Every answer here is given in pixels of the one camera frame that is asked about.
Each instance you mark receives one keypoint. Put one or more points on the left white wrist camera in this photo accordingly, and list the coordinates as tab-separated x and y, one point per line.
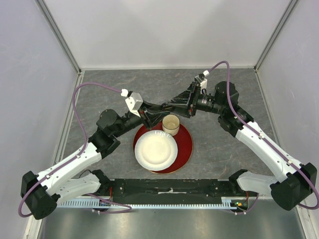
134	101

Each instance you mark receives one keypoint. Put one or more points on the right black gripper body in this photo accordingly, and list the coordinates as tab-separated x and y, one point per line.
192	99

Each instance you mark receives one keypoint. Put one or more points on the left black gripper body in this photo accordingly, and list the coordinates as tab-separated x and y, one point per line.
146	116

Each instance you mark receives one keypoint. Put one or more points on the white paper plate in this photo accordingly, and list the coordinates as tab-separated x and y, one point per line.
156	150

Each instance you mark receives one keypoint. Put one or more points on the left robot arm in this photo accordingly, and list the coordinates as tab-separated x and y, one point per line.
44	191

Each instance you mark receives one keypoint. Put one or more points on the beige mug black handle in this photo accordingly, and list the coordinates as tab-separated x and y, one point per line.
171	124

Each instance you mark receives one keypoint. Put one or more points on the grey cable duct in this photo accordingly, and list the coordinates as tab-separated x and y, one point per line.
97	204

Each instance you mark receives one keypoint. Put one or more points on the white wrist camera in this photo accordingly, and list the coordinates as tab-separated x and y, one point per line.
134	101
201	80

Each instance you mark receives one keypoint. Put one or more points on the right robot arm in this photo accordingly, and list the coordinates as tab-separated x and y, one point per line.
291	182

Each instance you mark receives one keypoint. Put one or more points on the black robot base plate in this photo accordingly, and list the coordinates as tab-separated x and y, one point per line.
210	187

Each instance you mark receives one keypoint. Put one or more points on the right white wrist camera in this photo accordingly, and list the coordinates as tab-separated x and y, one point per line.
201	80

